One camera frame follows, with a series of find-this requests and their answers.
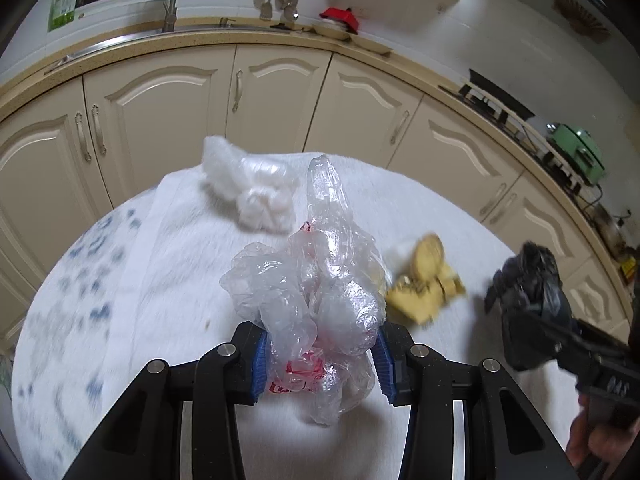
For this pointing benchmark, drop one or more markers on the steel frying pan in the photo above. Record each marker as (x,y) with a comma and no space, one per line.
(609,231)

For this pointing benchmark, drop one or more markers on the banana peel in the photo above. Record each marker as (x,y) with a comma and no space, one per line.
(430,284)

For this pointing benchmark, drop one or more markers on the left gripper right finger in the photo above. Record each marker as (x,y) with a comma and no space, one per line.
(389,355)

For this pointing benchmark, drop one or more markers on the green electric cooker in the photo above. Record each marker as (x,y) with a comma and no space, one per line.
(578,148)

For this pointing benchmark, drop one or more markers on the black garbage bag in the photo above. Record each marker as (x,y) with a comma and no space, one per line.
(529,282)

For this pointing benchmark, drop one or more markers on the green dish soap bottle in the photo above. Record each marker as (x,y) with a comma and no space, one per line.
(62,12)

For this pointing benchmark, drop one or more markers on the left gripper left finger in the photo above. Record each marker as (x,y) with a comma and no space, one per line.
(250,369)

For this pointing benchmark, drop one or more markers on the cream kitchen cabinets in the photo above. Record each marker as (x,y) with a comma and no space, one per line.
(81,140)

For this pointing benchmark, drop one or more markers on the clear bag with red print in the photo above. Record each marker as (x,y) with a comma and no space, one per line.
(320,300)

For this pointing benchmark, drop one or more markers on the crumpled white plastic wrap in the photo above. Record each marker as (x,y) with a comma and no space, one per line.
(261,187)

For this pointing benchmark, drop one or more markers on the right hand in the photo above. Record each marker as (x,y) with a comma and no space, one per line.
(607,443)

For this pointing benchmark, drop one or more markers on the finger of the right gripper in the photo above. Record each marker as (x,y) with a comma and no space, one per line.
(529,337)

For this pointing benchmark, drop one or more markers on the red lidded pot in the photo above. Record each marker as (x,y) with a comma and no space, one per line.
(343,16)

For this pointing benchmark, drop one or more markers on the black gas stove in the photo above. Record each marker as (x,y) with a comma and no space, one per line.
(490,100)

